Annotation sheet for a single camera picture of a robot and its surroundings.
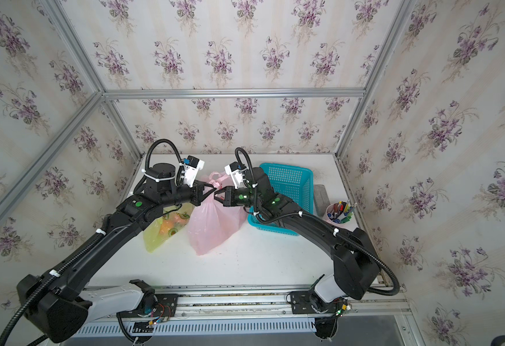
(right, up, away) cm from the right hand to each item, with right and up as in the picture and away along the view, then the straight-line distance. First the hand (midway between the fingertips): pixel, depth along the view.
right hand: (215, 197), depth 71 cm
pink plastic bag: (-1, -10, +2) cm, 10 cm away
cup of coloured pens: (+48, -8, +15) cm, 51 cm away
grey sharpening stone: (+45, -4, +27) cm, 53 cm away
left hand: (0, +3, 0) cm, 3 cm away
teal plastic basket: (+35, +3, +36) cm, 50 cm away
